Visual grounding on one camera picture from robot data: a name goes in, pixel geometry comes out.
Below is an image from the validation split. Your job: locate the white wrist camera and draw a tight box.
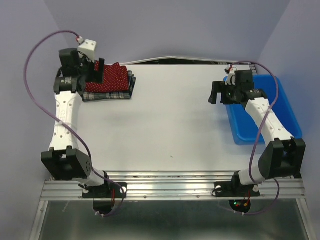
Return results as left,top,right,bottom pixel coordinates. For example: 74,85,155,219
225,65,238,86
77,36,97,62

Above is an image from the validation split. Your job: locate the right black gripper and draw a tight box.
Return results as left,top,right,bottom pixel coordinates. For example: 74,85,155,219
207,81,241,105

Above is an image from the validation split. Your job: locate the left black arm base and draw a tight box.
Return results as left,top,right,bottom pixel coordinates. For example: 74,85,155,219
78,182,128,218

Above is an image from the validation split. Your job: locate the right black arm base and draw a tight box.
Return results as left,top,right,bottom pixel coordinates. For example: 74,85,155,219
211,181,260,214

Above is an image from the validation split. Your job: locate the aluminium rail frame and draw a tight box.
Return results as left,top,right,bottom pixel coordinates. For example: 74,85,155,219
30,171,316,240

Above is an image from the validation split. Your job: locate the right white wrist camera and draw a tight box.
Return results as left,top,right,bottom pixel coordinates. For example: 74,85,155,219
225,65,238,86

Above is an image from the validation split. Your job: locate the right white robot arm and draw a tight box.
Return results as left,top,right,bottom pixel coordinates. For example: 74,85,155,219
208,66,306,195

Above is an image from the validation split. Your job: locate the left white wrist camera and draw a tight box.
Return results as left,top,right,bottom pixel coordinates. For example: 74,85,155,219
77,36,97,62

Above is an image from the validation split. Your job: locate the red polka dot skirt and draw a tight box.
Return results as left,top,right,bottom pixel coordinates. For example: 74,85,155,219
85,62,129,94

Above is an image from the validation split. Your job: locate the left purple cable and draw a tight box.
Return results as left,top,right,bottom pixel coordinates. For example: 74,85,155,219
23,29,128,218

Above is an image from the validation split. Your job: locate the blue plastic bin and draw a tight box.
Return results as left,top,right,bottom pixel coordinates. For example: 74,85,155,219
225,74,302,146

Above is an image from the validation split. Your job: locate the navy plaid pleated skirt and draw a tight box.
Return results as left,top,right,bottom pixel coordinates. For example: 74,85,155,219
82,70,136,102

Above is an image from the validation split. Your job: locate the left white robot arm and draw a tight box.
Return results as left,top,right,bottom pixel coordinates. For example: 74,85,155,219
41,47,111,197

